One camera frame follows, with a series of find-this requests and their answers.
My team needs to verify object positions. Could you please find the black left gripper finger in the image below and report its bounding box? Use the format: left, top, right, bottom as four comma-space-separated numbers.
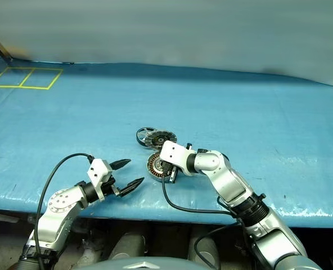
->
110, 158, 132, 170
118, 176, 145, 198

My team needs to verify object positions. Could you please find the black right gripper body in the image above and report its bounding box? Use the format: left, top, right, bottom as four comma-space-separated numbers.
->
160, 160, 181, 184

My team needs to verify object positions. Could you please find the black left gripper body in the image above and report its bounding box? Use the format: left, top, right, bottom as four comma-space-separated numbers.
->
100, 175, 122, 199

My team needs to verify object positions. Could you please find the motor housing with copper windings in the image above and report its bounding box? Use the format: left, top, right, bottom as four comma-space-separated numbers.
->
147, 153, 170, 181

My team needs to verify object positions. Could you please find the black spoked rotor ring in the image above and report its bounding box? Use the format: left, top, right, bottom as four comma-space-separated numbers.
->
135, 127, 155, 147

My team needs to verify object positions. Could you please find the black finned motor stator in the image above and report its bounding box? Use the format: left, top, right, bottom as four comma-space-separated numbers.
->
143, 129, 178, 150

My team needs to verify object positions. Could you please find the grey rounded shape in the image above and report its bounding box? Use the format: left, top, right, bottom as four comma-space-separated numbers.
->
188, 235, 222, 268
109, 233, 147, 261

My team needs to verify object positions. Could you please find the grey robot torso with chevron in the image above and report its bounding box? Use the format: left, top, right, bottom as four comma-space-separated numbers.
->
83, 254, 212, 270

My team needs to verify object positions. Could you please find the blue plastic table cover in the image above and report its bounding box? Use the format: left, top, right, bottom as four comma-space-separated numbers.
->
0, 57, 333, 226

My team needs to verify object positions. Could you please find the yellow tape double square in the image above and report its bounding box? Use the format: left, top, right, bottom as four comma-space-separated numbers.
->
0, 66, 64, 91

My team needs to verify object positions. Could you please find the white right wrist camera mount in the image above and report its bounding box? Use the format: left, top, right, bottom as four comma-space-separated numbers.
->
158, 140, 197, 171

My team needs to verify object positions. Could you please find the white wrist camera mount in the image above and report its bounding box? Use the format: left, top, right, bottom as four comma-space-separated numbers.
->
87, 159, 113, 201
158, 140, 197, 171

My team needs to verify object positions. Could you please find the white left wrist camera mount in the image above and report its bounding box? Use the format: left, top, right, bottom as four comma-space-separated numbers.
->
87, 159, 113, 201

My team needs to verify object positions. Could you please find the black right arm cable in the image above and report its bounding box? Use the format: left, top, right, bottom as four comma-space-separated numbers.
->
161, 177, 248, 270

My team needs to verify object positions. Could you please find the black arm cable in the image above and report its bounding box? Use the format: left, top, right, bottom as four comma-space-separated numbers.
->
33, 152, 96, 270
161, 177, 248, 270

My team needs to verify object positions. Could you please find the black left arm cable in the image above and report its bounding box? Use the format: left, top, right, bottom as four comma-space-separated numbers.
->
33, 152, 96, 270

